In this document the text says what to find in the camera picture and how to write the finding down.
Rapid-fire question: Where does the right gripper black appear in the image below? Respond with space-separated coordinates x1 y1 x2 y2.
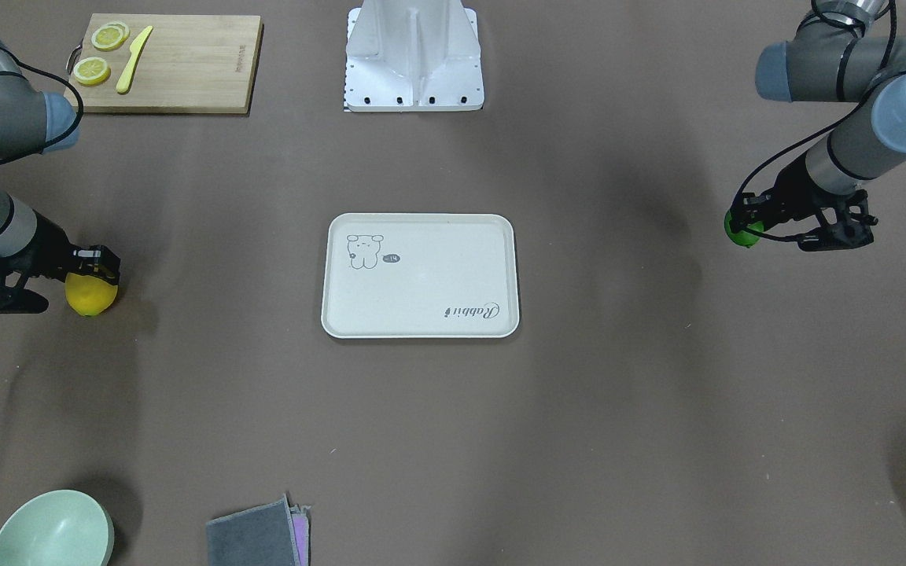
16 214 121 285

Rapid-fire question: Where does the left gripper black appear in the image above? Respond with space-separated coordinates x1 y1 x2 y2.
727 154 834 233

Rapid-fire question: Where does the green lime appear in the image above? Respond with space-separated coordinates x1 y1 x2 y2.
724 207 767 248

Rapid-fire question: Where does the yellow lemon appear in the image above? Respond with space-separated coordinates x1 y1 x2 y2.
64 273 118 318

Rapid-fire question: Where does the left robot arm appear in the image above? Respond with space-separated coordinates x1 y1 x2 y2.
724 1 906 252

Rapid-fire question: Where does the white rabbit print tray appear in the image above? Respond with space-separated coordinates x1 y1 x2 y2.
321 212 521 340

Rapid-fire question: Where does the lower lemon slice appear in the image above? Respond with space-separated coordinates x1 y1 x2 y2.
71 57 112 86

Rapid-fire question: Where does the lemon slice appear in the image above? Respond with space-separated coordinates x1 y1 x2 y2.
90 21 131 53
71 57 112 86

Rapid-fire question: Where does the bamboo cutting board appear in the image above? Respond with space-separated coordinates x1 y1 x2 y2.
69 13 263 115

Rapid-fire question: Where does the yellow plastic knife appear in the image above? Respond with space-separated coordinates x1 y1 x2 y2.
116 25 154 94

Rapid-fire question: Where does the upper lemon slice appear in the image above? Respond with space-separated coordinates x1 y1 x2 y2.
90 21 131 53

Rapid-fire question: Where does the mint green bowl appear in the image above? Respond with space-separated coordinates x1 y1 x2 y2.
0 490 116 565

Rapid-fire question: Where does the grey folded cloth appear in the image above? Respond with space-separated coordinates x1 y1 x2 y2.
205 497 299 565

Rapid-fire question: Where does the purple cloth underneath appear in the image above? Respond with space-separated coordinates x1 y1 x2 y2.
290 506 310 566

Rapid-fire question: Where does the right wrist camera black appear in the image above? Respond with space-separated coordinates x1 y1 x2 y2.
0 252 48 314

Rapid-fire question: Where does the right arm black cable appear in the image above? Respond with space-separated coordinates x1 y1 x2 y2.
0 43 86 314

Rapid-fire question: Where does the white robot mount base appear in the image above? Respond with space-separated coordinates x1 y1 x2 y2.
343 1 485 112

